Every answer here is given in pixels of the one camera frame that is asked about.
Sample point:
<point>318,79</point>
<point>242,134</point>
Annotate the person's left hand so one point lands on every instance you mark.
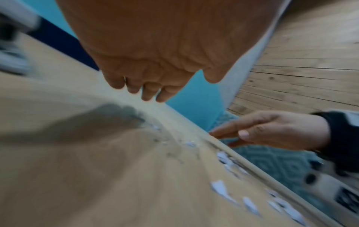
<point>168,40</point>

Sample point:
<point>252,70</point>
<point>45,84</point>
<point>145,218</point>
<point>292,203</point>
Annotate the person's right hand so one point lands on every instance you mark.
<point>286,130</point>

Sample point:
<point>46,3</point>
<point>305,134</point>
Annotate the white paper scraps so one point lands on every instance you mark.
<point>220,187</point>

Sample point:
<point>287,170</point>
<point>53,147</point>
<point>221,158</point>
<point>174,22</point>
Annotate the printed white paper stack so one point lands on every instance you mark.
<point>14,62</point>

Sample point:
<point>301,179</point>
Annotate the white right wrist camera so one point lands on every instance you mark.
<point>328,186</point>

